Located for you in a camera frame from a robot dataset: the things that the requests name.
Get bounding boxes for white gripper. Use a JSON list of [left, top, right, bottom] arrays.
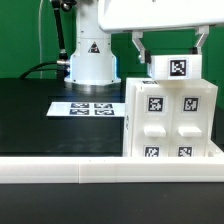
[[98, 0, 224, 64]]

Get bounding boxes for white cabinet top block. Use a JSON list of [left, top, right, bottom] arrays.
[[147, 54, 202, 80]]

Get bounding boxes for white cabinet body box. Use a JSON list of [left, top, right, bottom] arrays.
[[123, 78, 218, 157]]

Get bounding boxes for white cabinet door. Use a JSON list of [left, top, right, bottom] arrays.
[[169, 80, 210, 157], [132, 85, 173, 157]]

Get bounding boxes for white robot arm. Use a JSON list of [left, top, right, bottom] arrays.
[[65, 0, 224, 87]]

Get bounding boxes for white base tag plate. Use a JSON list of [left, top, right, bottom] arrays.
[[47, 102, 125, 117]]

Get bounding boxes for white L-shaped fence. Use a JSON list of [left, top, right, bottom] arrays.
[[0, 139, 224, 185]]

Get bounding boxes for black cable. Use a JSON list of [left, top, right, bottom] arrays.
[[18, 61, 62, 80]]

